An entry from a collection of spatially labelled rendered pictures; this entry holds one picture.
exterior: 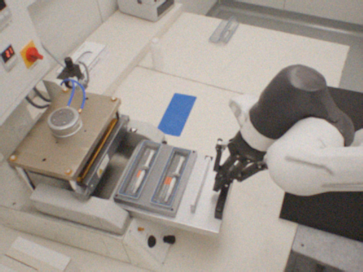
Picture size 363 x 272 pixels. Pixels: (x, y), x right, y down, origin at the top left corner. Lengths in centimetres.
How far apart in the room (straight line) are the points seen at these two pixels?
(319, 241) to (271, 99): 64
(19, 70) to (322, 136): 73
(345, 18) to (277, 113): 277
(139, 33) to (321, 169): 141
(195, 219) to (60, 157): 36
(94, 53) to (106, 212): 87
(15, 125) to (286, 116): 72
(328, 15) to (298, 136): 283
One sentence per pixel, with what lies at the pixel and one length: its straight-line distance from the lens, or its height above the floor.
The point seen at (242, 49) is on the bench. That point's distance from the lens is 177.
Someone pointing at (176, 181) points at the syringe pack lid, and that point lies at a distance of 94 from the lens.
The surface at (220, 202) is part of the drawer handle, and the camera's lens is 90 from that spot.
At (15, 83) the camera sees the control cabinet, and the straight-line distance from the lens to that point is 100.
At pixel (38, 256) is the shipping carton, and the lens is 112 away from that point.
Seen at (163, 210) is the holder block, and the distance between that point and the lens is 91.
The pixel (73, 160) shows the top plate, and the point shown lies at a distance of 90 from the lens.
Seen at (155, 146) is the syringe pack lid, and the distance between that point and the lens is 101.
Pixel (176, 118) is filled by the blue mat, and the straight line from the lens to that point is 143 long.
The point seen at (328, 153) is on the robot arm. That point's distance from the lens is 56.
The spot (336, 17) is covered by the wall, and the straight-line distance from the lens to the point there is 338.
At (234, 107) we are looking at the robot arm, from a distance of 74.
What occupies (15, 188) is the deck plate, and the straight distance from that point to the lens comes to 115.
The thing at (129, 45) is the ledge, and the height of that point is 79.
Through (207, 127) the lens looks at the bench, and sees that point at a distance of 139.
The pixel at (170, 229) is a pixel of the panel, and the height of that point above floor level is 78.
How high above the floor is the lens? 178
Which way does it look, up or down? 49 degrees down
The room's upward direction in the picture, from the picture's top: 4 degrees counter-clockwise
